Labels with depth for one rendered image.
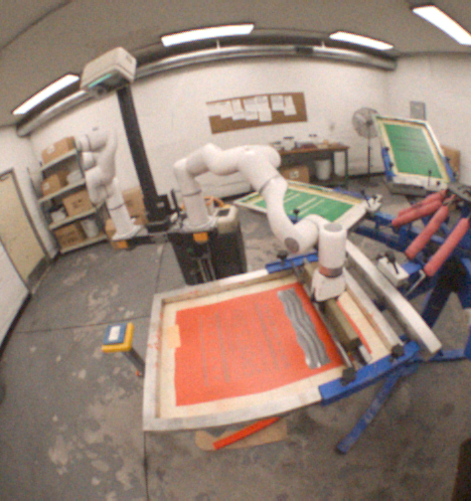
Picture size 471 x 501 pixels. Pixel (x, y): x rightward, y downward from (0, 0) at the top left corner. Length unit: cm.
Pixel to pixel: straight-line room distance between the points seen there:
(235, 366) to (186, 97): 406
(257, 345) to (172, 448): 118
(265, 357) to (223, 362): 13
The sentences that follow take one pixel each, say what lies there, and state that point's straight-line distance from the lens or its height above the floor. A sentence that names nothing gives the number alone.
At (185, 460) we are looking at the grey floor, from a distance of 171.
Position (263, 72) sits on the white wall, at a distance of 454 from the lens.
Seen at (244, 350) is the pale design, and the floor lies 96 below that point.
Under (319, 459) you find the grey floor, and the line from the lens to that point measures 162.
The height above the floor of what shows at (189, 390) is 96.
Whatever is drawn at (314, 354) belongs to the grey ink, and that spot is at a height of 96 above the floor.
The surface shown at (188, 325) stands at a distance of 89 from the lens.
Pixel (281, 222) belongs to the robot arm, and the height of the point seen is 132.
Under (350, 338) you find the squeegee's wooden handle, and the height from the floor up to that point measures 106.
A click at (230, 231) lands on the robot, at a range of 169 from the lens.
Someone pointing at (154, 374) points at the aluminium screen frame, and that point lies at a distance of 77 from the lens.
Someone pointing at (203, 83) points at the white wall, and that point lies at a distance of 434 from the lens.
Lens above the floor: 160
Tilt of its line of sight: 32 degrees down
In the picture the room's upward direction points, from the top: 11 degrees counter-clockwise
